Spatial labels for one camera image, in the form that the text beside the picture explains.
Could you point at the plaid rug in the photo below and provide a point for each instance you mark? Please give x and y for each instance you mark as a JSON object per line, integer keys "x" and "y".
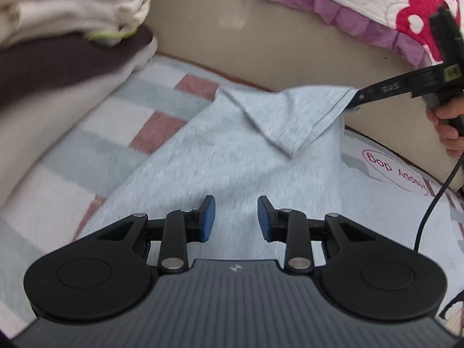
{"x": 72, "y": 159}

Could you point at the light grey t-shirt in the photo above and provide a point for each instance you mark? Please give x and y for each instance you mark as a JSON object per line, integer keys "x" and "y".
{"x": 232, "y": 152}

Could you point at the dark brown folded garment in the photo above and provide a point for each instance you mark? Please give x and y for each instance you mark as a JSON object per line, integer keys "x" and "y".
{"x": 54, "y": 69}

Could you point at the person's right hand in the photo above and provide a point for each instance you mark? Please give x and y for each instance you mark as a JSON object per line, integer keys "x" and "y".
{"x": 451, "y": 130}

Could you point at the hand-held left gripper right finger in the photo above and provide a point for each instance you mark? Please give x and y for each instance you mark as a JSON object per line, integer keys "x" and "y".
{"x": 264, "y": 217}

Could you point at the beige bed base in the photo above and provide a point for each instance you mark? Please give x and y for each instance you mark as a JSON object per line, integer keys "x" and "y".
{"x": 253, "y": 43}

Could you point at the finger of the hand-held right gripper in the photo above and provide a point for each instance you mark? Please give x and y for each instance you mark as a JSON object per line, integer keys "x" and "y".
{"x": 395, "y": 85}

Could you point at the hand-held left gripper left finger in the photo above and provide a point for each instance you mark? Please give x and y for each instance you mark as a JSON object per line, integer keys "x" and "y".
{"x": 208, "y": 217}

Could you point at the cream folded garment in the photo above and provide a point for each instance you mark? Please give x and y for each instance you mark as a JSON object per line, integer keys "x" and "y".
{"x": 65, "y": 11}

